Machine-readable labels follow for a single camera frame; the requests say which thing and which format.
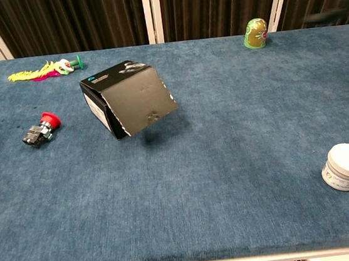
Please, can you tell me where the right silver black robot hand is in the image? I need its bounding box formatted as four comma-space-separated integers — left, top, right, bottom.
300, 0, 349, 27

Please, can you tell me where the black cardboard folding box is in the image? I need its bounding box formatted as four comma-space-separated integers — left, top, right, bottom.
77, 54, 183, 145

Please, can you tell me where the green gold nesting doll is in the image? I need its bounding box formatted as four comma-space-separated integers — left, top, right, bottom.
241, 16, 270, 51

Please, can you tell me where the white plastic jar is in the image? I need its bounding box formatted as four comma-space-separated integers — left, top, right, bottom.
318, 143, 349, 195

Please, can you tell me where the blue felt table cover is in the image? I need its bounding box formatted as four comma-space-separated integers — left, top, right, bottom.
0, 20, 349, 261

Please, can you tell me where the yellow pink feather toy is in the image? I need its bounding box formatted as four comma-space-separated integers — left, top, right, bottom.
6, 53, 86, 84

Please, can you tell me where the red emergency push button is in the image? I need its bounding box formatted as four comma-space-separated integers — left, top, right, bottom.
19, 110, 65, 151

